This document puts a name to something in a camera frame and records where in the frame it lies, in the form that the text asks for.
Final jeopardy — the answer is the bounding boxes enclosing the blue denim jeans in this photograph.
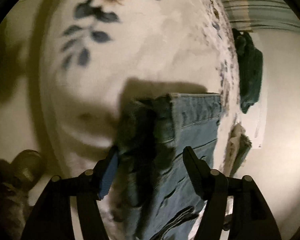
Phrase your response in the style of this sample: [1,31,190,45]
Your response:
[116,93,222,239]

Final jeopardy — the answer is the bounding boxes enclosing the grey quilted trousers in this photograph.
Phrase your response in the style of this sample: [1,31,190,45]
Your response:
[0,160,31,239]

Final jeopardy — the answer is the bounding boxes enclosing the left grey slipper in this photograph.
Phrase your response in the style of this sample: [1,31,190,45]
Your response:
[11,150,46,190]

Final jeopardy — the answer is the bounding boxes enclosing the folded blue jeans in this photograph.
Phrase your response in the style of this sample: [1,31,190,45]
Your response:
[230,134,252,177]

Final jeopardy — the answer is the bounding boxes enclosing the white bed headboard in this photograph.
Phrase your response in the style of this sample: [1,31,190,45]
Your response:
[249,100,267,149]

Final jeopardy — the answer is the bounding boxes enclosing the dark green plush blanket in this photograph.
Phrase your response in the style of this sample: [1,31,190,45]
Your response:
[232,28,263,114]

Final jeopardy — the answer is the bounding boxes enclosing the floral bed quilt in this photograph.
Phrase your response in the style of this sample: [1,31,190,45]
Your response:
[38,0,242,240]

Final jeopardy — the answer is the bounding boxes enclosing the green striped curtain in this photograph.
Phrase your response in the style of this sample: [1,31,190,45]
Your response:
[221,0,300,33]

